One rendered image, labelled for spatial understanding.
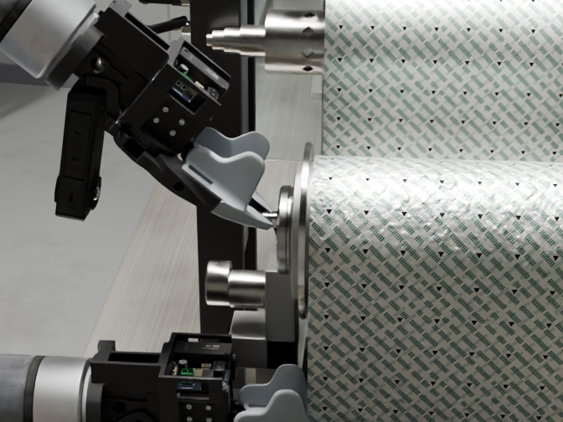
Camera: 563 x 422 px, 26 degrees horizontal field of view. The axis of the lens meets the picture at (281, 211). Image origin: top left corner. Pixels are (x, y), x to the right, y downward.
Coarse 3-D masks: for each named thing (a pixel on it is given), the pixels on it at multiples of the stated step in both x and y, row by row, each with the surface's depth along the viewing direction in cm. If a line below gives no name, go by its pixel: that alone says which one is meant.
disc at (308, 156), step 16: (304, 160) 97; (304, 176) 96; (304, 192) 95; (304, 208) 95; (304, 224) 94; (304, 240) 94; (304, 256) 95; (304, 272) 95; (304, 288) 96; (304, 304) 97
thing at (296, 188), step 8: (296, 168) 99; (312, 168) 99; (296, 176) 98; (296, 184) 97; (296, 192) 97; (296, 200) 97; (296, 208) 96; (296, 216) 96; (296, 224) 96; (296, 232) 96; (296, 240) 96; (296, 248) 96; (296, 256) 96; (296, 264) 97; (296, 272) 97; (296, 280) 98; (296, 288) 98; (296, 296) 100
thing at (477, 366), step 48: (336, 336) 98; (384, 336) 98; (432, 336) 98; (480, 336) 97; (528, 336) 97; (336, 384) 100; (384, 384) 100; (432, 384) 100; (480, 384) 99; (528, 384) 99
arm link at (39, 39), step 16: (48, 0) 91; (64, 0) 91; (80, 0) 92; (32, 16) 90; (48, 16) 91; (64, 16) 91; (80, 16) 92; (96, 16) 94; (16, 32) 91; (32, 32) 91; (48, 32) 91; (64, 32) 91; (80, 32) 92; (0, 48) 93; (16, 48) 92; (32, 48) 91; (48, 48) 91; (64, 48) 92; (32, 64) 92; (48, 64) 92
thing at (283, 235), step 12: (288, 192) 100; (288, 204) 99; (288, 216) 98; (276, 228) 98; (288, 228) 98; (276, 240) 98; (288, 240) 98; (276, 252) 99; (288, 252) 99; (276, 264) 100; (288, 264) 99
